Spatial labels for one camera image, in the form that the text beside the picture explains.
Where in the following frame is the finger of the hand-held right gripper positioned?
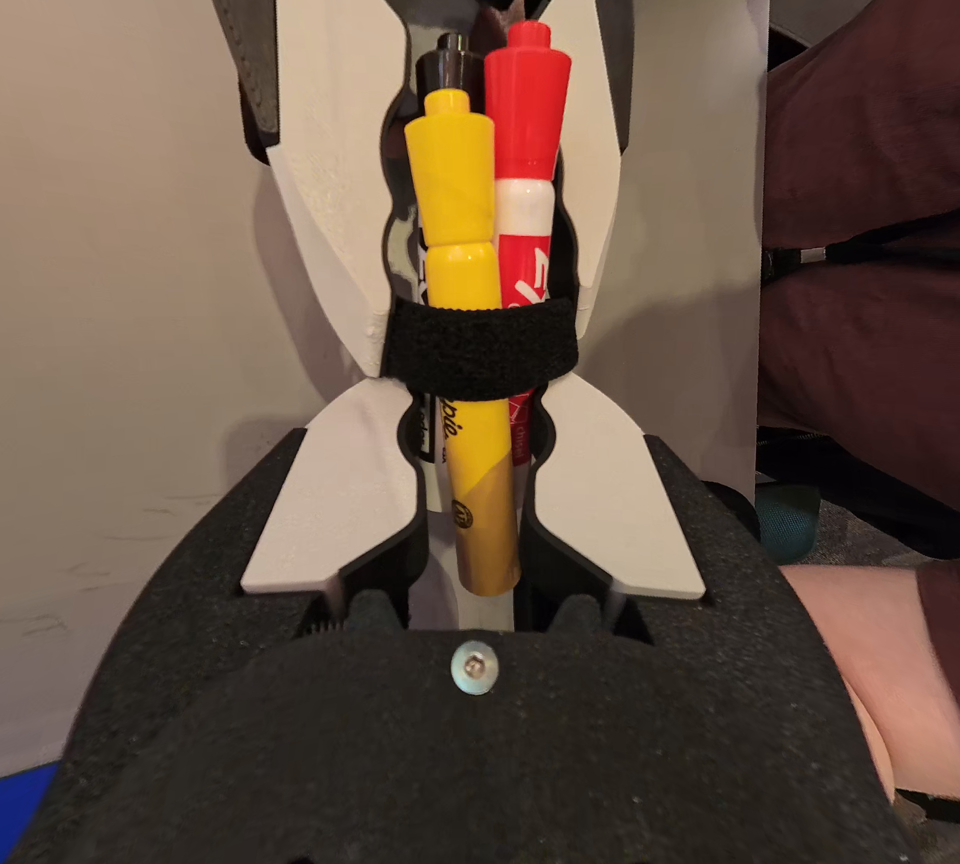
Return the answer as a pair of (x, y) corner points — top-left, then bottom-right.
(537, 0), (625, 372)
(264, 0), (412, 379)

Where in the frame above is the yellow marker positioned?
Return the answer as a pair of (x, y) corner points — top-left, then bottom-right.
(403, 90), (524, 597)

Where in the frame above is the person's bare leg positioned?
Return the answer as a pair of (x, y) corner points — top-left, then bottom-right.
(780, 564), (960, 801)

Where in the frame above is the black fabric strap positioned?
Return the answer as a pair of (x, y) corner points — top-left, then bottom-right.
(384, 296), (580, 404)

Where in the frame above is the black dry erase marker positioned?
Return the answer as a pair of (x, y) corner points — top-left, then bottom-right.
(390, 32), (489, 468)

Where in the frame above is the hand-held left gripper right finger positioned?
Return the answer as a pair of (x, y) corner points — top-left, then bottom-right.
(525, 375), (708, 601)

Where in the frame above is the red dry erase marker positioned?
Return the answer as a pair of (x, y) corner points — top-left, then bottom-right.
(483, 20), (573, 468)

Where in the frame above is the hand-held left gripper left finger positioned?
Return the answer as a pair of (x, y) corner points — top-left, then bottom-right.
(240, 375), (423, 597)

